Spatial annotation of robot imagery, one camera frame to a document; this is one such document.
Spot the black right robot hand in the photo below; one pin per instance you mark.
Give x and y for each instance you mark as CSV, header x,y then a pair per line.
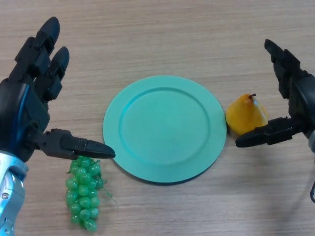
x,y
301,98

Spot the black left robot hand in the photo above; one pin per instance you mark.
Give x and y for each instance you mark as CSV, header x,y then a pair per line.
x,y
24,110

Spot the yellow pear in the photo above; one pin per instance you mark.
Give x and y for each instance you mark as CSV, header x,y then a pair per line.
x,y
241,115

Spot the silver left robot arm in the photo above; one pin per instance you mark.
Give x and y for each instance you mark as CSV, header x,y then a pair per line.
x,y
11,194

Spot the green round plate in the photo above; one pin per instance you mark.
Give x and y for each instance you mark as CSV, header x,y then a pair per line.
x,y
165,130

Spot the green grape bunch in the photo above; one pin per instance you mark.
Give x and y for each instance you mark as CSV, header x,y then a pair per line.
x,y
82,194

